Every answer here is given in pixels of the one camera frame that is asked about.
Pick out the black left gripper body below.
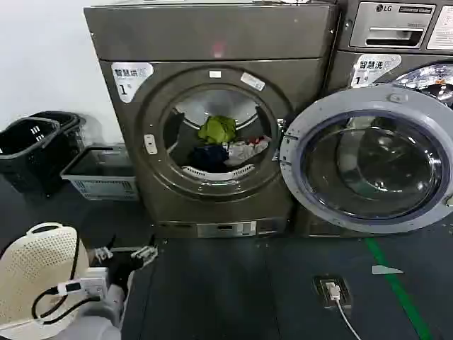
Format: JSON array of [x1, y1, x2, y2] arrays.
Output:
[[105, 249, 138, 295]]

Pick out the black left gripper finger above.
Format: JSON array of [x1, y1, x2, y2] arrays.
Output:
[[130, 233, 159, 268], [94, 234, 117, 265]]

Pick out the grey plastic crate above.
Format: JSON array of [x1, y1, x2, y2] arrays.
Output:
[[59, 146, 139, 201]]

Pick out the cream perforated laundry basket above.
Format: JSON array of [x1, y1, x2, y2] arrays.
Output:
[[0, 222, 90, 340]]

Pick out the dark blue garment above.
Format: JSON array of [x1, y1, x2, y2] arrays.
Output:
[[190, 142, 231, 171]]

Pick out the black plastic basket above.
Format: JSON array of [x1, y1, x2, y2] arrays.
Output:
[[29, 110, 87, 168], [0, 118, 67, 194]]

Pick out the white grey garment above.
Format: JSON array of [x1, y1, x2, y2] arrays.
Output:
[[225, 140, 270, 167]]

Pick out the green garment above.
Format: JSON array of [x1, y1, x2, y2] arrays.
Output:
[[197, 115, 237, 145]]

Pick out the floor power socket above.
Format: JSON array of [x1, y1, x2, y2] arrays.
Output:
[[312, 276, 353, 310]]

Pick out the white plug adapter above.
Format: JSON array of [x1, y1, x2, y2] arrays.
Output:
[[326, 280, 341, 301]]

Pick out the round glass dryer door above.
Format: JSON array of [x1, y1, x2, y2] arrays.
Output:
[[278, 83, 453, 235]]

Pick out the grey dryer with open drum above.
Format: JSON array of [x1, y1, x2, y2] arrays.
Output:
[[84, 3, 341, 239]]

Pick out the pale floor sticker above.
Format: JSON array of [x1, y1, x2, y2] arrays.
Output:
[[371, 264, 405, 276]]

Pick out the green floor tape line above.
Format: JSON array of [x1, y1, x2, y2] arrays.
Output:
[[364, 237, 435, 340]]

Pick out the grey machine with control panel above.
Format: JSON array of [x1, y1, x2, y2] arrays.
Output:
[[293, 0, 453, 239]]

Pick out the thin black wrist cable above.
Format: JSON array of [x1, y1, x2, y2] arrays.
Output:
[[70, 232, 83, 283]]

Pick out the thick black wrist cable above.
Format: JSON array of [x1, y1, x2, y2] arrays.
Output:
[[32, 285, 103, 319]]

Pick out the white power cable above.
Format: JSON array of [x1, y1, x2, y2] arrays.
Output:
[[333, 297, 359, 340]]

